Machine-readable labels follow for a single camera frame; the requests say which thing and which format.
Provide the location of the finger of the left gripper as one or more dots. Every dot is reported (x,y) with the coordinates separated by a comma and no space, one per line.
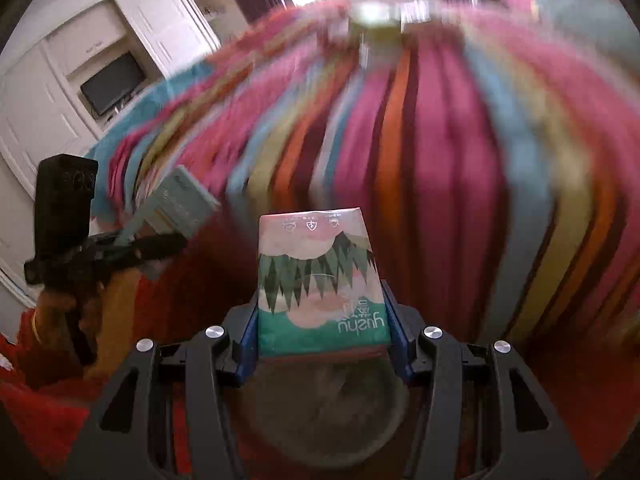
(147,251)

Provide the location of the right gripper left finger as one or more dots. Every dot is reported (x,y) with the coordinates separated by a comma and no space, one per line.
(130,432)

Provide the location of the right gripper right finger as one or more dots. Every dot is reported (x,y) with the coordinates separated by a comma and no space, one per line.
(483,414)

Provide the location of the light green cardboard box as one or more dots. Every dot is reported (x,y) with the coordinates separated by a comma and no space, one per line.
(180,204)

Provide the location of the green mountain-print tissue pack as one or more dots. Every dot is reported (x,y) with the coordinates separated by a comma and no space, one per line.
(319,293)

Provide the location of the person's left hand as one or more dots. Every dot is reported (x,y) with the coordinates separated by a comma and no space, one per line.
(107,320)

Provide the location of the red fuzzy left sleeve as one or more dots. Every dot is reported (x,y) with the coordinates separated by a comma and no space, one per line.
(46,393)

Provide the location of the red fuzzy sleeve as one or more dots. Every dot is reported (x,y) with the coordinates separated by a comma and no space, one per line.
(595,390)
(46,393)

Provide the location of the red fuzzy right sleeve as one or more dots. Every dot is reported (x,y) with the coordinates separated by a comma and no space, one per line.
(595,390)

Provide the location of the black flat television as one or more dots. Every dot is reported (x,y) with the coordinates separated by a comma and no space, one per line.
(114,82)

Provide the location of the white mesh waste basket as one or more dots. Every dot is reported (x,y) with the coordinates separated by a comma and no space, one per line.
(327,415)

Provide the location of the colourful striped bedspread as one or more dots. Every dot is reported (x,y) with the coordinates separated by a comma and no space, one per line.
(496,162)

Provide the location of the light blue plush toy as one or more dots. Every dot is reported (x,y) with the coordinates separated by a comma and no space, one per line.
(605,24)

